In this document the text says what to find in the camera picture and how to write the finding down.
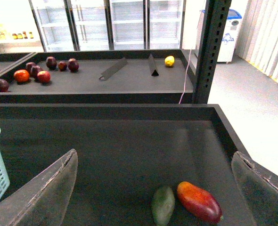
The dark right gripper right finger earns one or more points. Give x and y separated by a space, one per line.
259 187

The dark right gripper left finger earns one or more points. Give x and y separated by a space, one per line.
42 201

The small red apple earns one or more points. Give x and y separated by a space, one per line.
44 77

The red orange mango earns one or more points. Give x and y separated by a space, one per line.
199 202

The black front display tray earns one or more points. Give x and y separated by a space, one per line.
125 153

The black display tray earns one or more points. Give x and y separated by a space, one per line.
133 84
125 153

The green avocado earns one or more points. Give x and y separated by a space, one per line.
163 204

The orange red tomato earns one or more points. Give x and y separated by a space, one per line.
21 76

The small dark red plum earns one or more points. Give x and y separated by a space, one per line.
62 66

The flat black divider strip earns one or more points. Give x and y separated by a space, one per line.
105 75

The white vertical blinds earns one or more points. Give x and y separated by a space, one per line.
258 37

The black rear display tray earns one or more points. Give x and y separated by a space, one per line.
133 84

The white chest freezer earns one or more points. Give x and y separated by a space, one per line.
229 38

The yellow lemon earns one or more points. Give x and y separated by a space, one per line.
169 61

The black triangular divider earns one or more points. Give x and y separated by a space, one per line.
152 66

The white grocery shelf with jars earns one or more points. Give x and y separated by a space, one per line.
18 29

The glass door refrigerator row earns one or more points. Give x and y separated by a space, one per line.
92 25

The black perforated shelf post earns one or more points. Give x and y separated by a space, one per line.
214 21

